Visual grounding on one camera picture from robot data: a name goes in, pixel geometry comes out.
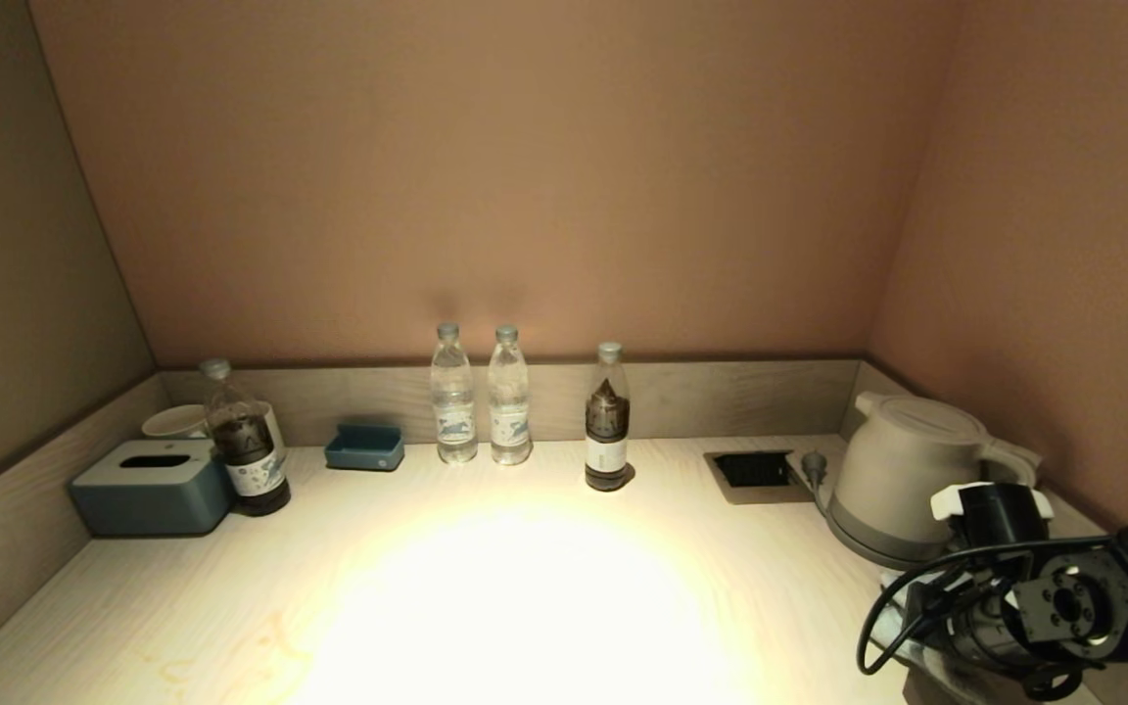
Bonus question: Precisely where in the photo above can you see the grey kettle power plug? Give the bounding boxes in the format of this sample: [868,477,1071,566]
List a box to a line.
[801,450,830,512]

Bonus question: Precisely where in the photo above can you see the small blue plastic tray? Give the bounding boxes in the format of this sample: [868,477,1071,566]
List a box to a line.
[324,423,406,473]

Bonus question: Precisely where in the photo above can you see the dark drink bottle barcode label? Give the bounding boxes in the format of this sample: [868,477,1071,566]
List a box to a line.
[584,341,633,492]

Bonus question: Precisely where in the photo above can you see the clear water bottle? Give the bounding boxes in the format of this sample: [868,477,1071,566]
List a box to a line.
[487,325,534,466]
[430,322,479,464]

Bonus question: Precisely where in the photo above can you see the white electric kettle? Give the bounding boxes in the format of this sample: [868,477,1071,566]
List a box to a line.
[830,392,1043,554]

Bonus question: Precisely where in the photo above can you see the recessed black power socket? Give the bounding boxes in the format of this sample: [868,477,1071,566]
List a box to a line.
[703,449,816,505]

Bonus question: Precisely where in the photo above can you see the dark drink bottle blue-print label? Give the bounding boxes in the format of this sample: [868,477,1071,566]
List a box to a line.
[199,358,292,517]

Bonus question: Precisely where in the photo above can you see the grey kettle base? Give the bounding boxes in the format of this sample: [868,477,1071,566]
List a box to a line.
[823,485,966,572]

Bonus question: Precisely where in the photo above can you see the blue-grey tissue box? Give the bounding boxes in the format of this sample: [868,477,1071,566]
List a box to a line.
[70,439,234,538]

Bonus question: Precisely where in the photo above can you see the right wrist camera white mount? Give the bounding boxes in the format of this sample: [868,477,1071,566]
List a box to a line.
[930,482,1056,561]

